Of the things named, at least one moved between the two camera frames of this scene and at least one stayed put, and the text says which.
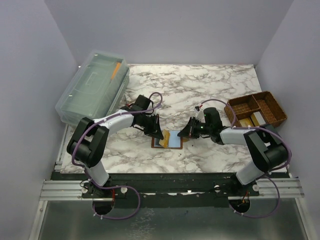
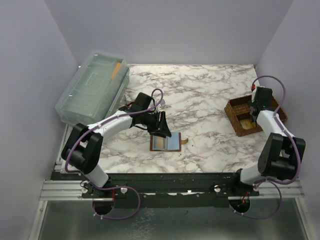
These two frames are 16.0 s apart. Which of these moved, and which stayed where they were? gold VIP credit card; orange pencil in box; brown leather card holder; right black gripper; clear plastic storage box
Moved: gold VIP credit card; brown leather card holder; right black gripper
Stayed: orange pencil in box; clear plastic storage box
